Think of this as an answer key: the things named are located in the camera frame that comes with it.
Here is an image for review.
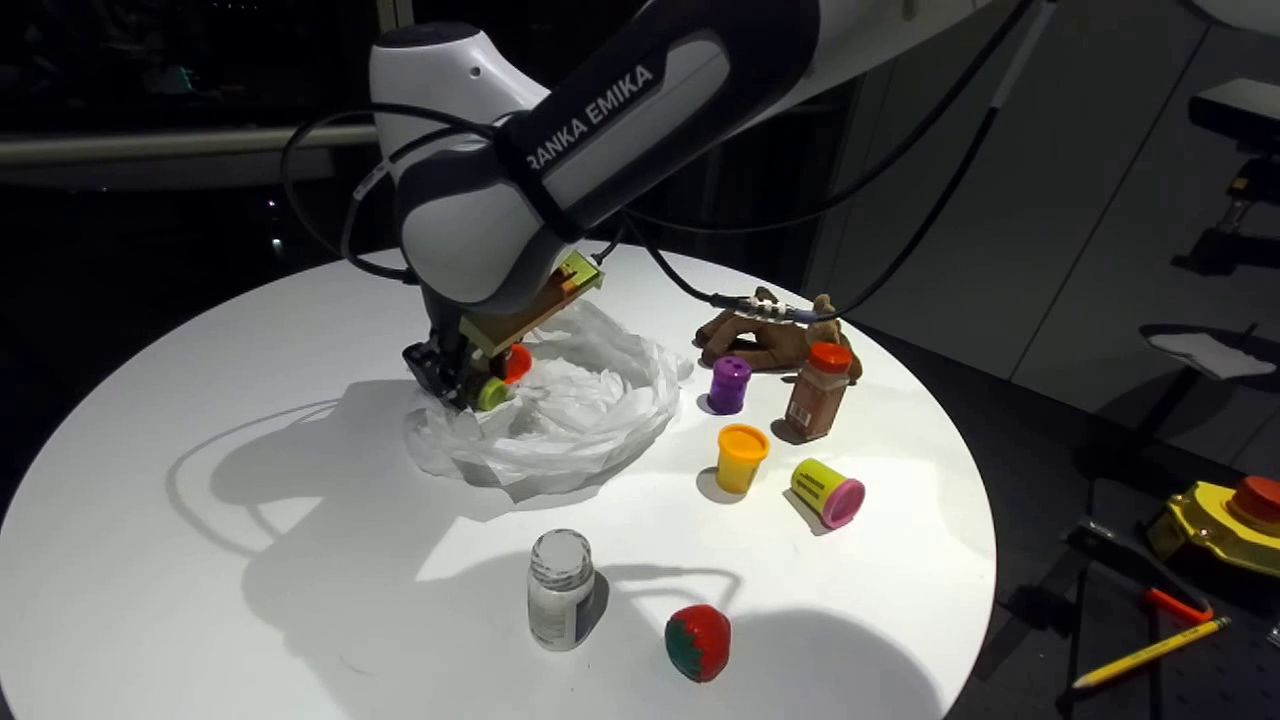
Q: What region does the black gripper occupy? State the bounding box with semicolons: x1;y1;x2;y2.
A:
400;296;491;408

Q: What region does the orange play dough tub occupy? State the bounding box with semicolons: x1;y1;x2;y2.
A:
501;342;532;383

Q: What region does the white plastic bag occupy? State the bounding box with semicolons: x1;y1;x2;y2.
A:
404;303;691;500

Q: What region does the small jar with grey lid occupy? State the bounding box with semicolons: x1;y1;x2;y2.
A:
528;527;609;653

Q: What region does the purple play dough tub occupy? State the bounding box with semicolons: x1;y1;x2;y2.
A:
710;355;753;416

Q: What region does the yellow play dough tub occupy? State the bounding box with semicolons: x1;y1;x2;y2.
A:
716;422;768;497

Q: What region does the red play dough tub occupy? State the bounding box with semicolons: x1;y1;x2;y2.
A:
666;605;733;683

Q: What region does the spice jar with red lid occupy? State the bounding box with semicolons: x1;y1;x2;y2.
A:
780;341;858;439

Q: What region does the light green play dough tub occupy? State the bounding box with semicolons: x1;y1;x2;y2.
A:
789;461;865;533

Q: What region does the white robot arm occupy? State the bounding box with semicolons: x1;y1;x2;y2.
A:
368;0;989;408

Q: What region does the metal window railing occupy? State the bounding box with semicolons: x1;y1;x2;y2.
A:
0;124;376;168

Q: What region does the yellow emergency stop button box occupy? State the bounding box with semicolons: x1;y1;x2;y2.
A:
1147;476;1280;579

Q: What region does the yellow pencil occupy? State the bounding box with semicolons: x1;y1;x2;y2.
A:
1070;616;1234;692

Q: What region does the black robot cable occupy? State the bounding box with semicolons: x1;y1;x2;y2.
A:
277;0;1057;335

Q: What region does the red handled tool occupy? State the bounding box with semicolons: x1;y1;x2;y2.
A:
1145;589;1218;622

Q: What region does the black camera stand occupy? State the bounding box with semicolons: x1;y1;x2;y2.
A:
1078;77;1280;468

